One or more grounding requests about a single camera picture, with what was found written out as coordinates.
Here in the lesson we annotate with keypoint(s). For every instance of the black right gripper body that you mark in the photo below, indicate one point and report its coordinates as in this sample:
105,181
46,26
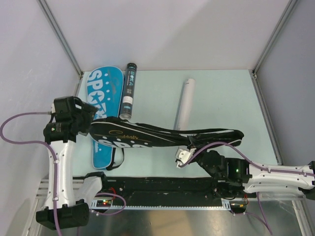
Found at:
198,159

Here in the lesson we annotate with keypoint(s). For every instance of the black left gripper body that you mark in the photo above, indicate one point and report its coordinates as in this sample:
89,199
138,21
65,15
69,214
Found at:
84,116

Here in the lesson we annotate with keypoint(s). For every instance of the black sport racket cover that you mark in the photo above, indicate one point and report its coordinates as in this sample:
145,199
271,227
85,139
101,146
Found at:
118,133

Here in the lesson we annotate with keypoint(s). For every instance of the blue sport racket cover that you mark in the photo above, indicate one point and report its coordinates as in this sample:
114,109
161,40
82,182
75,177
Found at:
104,91

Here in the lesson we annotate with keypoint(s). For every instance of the white shuttlecock tube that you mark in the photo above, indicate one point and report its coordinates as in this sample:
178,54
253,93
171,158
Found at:
185,104

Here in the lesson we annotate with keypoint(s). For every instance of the black shuttlecock tube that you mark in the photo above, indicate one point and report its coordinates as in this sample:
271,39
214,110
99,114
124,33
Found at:
128,91

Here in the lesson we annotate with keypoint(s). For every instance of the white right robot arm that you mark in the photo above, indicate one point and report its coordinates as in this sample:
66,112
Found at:
253,177

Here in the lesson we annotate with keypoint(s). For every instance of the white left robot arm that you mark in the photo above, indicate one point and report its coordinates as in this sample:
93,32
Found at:
65,208

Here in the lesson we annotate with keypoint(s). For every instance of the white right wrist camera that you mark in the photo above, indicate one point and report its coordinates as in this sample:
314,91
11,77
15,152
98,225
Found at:
183,155

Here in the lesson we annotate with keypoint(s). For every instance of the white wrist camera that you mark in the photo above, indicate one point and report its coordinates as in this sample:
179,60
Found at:
183,155
53,111

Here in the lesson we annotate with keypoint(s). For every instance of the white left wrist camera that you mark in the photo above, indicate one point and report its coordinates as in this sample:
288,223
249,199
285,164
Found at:
53,111

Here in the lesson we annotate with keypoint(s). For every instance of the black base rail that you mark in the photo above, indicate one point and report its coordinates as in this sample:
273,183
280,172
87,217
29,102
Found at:
170,191

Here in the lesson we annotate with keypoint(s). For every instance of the grey aluminium frame post right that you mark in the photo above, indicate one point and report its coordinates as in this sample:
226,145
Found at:
283,20

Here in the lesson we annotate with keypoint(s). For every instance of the grey aluminium frame post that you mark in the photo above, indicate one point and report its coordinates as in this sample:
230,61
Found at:
283,20
44,6

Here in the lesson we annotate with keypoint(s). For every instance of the grey aluminium frame post left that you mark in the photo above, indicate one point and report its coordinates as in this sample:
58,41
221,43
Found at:
44,6

